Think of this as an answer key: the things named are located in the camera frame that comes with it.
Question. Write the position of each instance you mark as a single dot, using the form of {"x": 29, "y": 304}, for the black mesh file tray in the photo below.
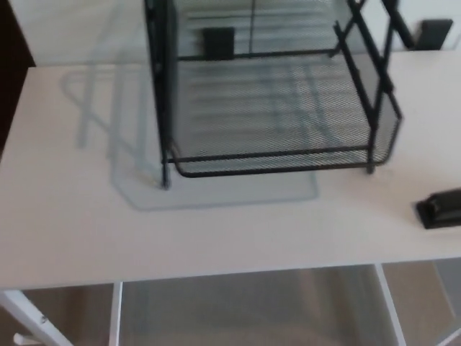
{"x": 273, "y": 119}

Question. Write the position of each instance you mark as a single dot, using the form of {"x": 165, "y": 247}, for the white desk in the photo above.
{"x": 90, "y": 230}

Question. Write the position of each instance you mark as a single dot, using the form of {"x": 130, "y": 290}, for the black stapler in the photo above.
{"x": 441, "y": 210}

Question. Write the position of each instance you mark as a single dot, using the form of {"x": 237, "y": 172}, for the black rectangular block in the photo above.
{"x": 218, "y": 42}

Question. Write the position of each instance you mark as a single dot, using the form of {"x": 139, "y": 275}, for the dark brown furniture panel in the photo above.
{"x": 12, "y": 54}

